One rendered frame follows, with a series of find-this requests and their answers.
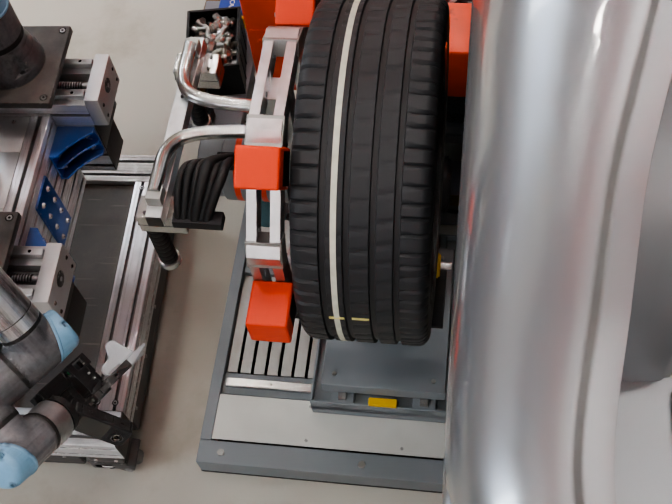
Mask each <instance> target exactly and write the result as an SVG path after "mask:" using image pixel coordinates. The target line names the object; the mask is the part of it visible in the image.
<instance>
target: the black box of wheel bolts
mask: <svg viewBox="0 0 672 504"><path fill-rule="evenodd" d="M191 36H192V37H204V38H205V41H206V45H207V50H206V54H216V55H220V56H221V59H222V62H223V67H224V70H225V71H224V76H223V80H222V85H221V88H220V89H212V88H207V90H208V93H209V94H214V95H220V96H223V95H235V94H246V79H247V77H246V64H247V62H246V50H247V36H246V32H245V28H244V24H243V19H242V15H241V7H240V6H237V7H225V8H214V9H202V10H191V11H187V25H186V38H190V37H191Z"/></svg>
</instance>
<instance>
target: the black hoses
mask: <svg viewBox="0 0 672 504"><path fill-rule="evenodd" d="M229 170H232V171H234V152H217V154H215V155H212V156H209V157H204V158H197V159H192V160H188V161H186V162H184V163H183V164H182V165H181V166H180V168H179V170H178V172H177V176H176V179H175V185H174V213H173V217H172V225H173V227H174V228H187V229H204V230H221V231H222V230H223V227H224V222H225V215H224V212H215V209H216V206H217V203H218V200H219V197H220V194H221V191H222V189H223V187H224V184H225V182H226V179H227V176H228V173H229Z"/></svg>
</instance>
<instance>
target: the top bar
mask: <svg viewBox="0 0 672 504"><path fill-rule="evenodd" d="M190 38H199V40H200V43H201V46H202V47H201V52H200V56H199V58H198V59H196V58H194V62H193V66H192V70H191V75H190V80H191V84H192V86H193V87H194V88H196V89H197V88H198V84H199V79H200V75H201V71H202V67H203V63H204V58H205V54H206V50H207V45H206V41H205V38H204V37H192V36H191V37H190ZM193 105H194V103H192V102H190V101H189V100H187V99H186V98H185V97H184V96H183V95H182V94H181V92H180V91H179V88H178V87H177V91H176V95H175V99H174V103H173V107H172V111H171V115H170V119H169V123H168V127H167V131H166V135H165V139H164V142H165V141H166V140H167V139H168V138H169V137H170V136H171V135H173V134H175V133H176V132H179V131H181V130H184V129H188V126H189V121H190V117H191V113H192V109H193ZM183 147H184V145H182V146H180V147H179V148H178V149H177V150H176V151H175V152H174V154H173V155H172V157H171V159H170V161H169V165H168V168H167V172H166V177H165V181H164V188H165V190H166V196H165V200H164V204H163V206H162V207H160V206H147V210H146V214H145V219H146V221H147V223H148V225H149V226H154V227H164V226H165V222H166V218H167V214H168V210H169V205H170V201H171V197H172V193H173V189H174V184H175V179H176V176H177V172H178V168H179V163H180V159H181V155H182V151H183Z"/></svg>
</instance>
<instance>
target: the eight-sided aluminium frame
mask: <svg viewBox="0 0 672 504"><path fill-rule="evenodd" d="M308 28H309V27H297V26H268V27H267V28H266V32H265V34H264V36H263V38H262V44H263V47H262V52H261V57H260V62H259V67H258V72H257V77H256V82H255V87H254V92H253V97H252V102H251V107H250V111H249V114H247V118H246V129H245V140H244V145H251V146H273V147H286V145H287V133H288V120H289V114H290V108H291V103H292V97H293V91H294V86H295V85H296V91H297V85H298V78H299V73H300V65H301V60H302V54H303V50H304V44H305V39H306V36H307V31H308ZM276 57H284V60H283V65H282V71H281V76H280V82H279V87H278V92H277V98H276V103H275V109H274V114H273V115H266V109H267V104H268V102H267V96H268V91H269V86H270V81H271V77H273V73H274V67H275V62H276ZM244 245H245V254H246V263H247V267H249V268H250V271H251V274H252V277H253V280H260V281H272V279H271V275H270V272H269V268H272V269H273V272H274V276H275V279H276V282H291V283H292V272H291V257H290V242H289V248H288V254H287V252H286V239H285V190H279V191H270V232H263V231H261V190H249V189H246V238H245V241H244Z"/></svg>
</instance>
